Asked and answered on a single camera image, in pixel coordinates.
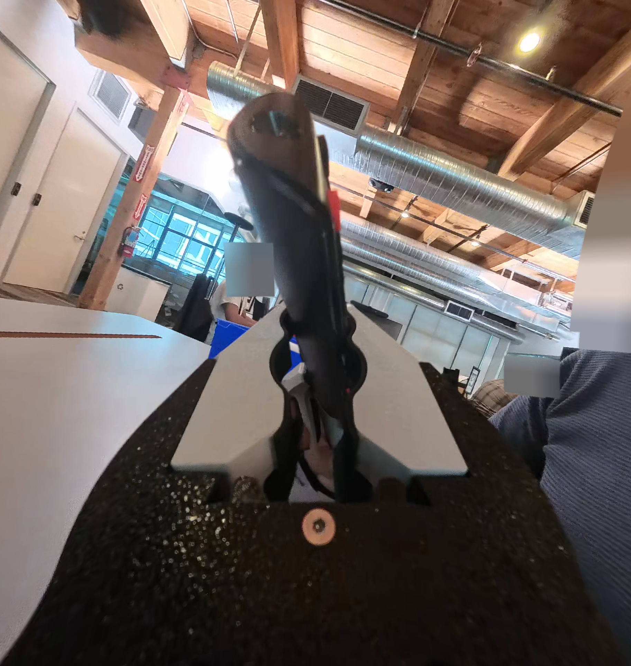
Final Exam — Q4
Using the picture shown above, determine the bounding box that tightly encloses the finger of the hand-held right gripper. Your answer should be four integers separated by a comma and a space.
282, 363, 322, 444
320, 411, 346, 449

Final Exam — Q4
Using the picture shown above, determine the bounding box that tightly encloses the black remote control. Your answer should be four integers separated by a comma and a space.
227, 93, 359, 422

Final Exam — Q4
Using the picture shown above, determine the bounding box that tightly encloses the person's right forearm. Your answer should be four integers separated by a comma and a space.
490, 393, 555, 480

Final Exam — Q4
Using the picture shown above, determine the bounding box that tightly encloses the person's right hand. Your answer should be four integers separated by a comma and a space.
299, 429, 338, 486

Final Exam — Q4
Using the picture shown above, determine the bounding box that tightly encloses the wall vent grille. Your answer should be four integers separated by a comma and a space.
89, 70, 134, 124

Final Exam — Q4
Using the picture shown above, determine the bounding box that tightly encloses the white door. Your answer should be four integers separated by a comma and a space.
3, 106, 130, 296
0, 18, 56, 267

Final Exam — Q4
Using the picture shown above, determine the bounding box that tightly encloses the large duct vent grille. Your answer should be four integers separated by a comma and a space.
292, 74, 371, 137

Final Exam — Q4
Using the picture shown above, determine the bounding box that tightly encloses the wide silver ceiling duct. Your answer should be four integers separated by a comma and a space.
206, 60, 587, 261

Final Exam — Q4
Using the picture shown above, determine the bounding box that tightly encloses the blue plastic bin with tag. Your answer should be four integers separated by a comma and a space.
209, 318, 302, 373

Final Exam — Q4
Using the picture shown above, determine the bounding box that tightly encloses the black office chair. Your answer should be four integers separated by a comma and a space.
174, 273, 215, 342

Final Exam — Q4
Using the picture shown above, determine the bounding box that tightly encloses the long silver ceiling duct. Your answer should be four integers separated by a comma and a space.
340, 216, 562, 340

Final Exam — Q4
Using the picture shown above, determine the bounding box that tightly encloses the white recycling cabinet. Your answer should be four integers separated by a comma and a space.
107, 265, 172, 323

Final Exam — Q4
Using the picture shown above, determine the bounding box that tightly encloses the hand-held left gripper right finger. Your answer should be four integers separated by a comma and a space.
334, 304, 469, 503

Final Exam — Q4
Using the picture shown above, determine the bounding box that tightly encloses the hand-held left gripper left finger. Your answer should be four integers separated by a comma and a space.
171, 304, 302, 501

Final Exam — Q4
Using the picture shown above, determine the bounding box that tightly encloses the black floor lamp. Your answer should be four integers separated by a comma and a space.
224, 211, 255, 245

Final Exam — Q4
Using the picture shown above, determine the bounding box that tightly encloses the black wall speaker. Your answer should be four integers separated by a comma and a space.
128, 104, 158, 145

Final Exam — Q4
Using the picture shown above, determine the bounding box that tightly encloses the wooden post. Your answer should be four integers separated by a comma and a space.
78, 86, 192, 311

